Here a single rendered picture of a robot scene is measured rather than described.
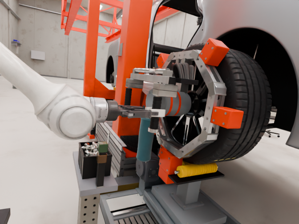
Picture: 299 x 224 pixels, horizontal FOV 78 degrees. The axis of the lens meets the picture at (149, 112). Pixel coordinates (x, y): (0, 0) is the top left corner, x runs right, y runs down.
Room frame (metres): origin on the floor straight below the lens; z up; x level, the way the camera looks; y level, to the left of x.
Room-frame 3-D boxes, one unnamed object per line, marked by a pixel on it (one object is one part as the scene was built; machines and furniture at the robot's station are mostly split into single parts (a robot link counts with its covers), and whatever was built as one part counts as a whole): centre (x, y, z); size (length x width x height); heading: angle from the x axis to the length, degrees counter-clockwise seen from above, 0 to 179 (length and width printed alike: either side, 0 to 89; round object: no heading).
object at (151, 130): (0.75, -0.03, 0.83); 0.04 x 0.04 x 0.16
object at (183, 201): (1.08, -0.31, 0.32); 0.40 x 0.30 x 0.28; 27
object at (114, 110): (0.67, 0.12, 0.83); 0.09 x 0.08 x 0.07; 117
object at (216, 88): (1.01, -0.16, 0.85); 0.54 x 0.07 x 0.54; 27
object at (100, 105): (0.64, 0.18, 0.83); 0.09 x 0.06 x 0.09; 27
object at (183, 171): (0.95, -0.30, 0.51); 0.29 x 0.06 x 0.06; 117
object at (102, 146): (0.78, 0.19, 0.64); 0.04 x 0.04 x 0.04; 27
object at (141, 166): (1.36, -0.16, 0.26); 0.42 x 0.18 x 0.35; 117
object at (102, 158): (0.78, 0.19, 0.59); 0.04 x 0.04 x 0.04; 27
